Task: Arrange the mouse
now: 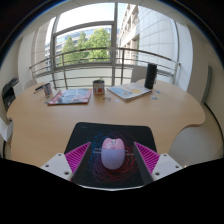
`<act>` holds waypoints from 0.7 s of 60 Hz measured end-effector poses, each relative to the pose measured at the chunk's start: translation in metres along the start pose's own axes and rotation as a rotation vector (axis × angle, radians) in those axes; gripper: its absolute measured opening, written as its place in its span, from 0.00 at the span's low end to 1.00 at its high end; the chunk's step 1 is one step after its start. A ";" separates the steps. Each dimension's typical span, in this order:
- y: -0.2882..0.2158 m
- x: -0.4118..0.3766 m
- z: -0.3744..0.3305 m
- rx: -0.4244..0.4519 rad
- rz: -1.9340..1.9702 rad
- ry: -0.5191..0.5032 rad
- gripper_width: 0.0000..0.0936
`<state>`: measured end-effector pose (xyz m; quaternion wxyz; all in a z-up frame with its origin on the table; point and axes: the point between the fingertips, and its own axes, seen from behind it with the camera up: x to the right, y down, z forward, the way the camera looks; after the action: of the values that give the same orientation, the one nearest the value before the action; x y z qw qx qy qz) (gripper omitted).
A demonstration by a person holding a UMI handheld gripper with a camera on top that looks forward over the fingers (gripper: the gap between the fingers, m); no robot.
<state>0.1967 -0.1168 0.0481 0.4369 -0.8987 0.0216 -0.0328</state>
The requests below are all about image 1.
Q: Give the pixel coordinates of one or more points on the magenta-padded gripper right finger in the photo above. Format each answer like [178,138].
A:
[163,165]

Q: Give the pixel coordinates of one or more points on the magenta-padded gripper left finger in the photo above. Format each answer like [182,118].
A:
[61,165]

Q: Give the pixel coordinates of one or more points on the pink and lilac computer mouse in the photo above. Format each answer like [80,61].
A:
[113,155]

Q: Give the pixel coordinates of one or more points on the black mouse pad, swirl print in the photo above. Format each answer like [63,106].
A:
[110,131]

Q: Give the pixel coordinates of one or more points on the red magazine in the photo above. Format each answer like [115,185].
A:
[70,96]

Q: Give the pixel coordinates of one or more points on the printed blue cup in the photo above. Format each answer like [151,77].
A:
[48,90]

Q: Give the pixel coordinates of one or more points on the light blue open book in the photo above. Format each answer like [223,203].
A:
[128,91]

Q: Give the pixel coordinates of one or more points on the printed red and white cup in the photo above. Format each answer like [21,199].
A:
[98,88]

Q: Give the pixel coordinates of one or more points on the black cylindrical speaker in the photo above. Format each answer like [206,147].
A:
[150,76]

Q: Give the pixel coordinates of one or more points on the metal balcony railing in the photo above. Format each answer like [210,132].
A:
[83,50]

